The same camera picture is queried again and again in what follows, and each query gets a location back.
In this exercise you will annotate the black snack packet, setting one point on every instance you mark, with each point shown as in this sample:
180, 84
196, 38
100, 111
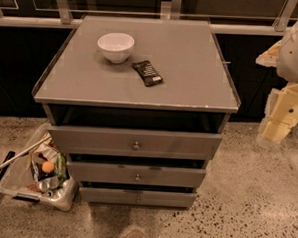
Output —
37, 172

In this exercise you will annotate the green snack packet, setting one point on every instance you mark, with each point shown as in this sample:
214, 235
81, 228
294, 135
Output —
60, 168

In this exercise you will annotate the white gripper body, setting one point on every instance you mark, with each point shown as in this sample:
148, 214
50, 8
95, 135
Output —
297, 55

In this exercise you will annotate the metal railing frame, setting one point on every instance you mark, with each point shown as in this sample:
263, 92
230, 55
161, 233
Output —
241, 17

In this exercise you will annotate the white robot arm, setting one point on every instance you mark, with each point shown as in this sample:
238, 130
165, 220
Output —
287, 60

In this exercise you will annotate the grey drawer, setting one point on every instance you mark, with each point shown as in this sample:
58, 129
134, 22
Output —
135, 142
135, 170
139, 197

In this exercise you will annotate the orange fruit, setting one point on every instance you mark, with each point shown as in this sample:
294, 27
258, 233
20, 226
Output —
48, 167

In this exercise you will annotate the grey bottom drawer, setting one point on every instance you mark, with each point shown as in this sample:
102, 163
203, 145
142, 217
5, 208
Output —
139, 197

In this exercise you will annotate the silver can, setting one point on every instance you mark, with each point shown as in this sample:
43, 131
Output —
48, 184

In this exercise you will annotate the grey drawer cabinet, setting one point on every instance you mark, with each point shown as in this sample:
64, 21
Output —
137, 106

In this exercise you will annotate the grey top drawer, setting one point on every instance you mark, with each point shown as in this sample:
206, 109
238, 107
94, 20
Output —
135, 142

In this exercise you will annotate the grey middle drawer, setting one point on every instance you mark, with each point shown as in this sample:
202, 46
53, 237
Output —
135, 170

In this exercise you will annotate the clear plastic storage bin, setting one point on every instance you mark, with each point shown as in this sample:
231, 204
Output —
18, 181

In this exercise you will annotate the black snack bar wrapper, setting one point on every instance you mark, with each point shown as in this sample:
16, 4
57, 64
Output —
148, 73

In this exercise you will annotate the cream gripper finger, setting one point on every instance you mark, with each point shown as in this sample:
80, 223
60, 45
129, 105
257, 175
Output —
271, 131
269, 57

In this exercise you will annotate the white ceramic bowl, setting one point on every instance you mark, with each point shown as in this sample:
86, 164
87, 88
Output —
116, 47

